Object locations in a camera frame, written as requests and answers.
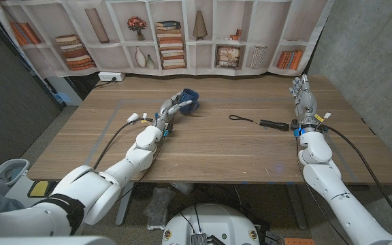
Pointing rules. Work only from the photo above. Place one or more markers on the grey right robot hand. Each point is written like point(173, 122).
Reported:
point(305, 103)

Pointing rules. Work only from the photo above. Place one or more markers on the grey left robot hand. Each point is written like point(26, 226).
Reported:
point(165, 114)

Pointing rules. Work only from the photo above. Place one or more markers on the dark blue ceramic cup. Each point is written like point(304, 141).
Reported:
point(191, 97)

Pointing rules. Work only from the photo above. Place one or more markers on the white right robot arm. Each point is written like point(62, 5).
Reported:
point(322, 177)

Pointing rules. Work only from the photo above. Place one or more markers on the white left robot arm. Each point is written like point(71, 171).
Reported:
point(90, 190)

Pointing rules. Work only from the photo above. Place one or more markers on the printed bookshelf backdrop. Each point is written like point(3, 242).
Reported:
point(196, 58)

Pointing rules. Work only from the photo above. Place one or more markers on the white power strip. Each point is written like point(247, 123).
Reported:
point(109, 76)

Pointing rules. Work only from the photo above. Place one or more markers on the clear plastic bag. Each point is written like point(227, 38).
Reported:
point(158, 207)

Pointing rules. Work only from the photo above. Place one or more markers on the white cabinet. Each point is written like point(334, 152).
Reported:
point(66, 92)

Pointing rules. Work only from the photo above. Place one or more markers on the grey metal table leg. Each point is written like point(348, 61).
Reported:
point(298, 211)
point(124, 214)

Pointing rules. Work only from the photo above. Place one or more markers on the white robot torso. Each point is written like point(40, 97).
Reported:
point(216, 224)

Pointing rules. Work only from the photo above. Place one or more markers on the grey metal heatsink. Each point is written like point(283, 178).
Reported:
point(198, 239)

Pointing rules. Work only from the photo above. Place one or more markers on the orange box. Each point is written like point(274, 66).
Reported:
point(298, 242)

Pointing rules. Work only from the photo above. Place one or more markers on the yellow black foot pedal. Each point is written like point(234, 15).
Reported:
point(39, 188)

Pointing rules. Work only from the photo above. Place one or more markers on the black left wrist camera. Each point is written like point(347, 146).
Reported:
point(167, 129)

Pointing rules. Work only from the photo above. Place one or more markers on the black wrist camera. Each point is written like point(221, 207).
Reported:
point(295, 131)
point(167, 129)

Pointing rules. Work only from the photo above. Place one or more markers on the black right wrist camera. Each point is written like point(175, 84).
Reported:
point(295, 131)

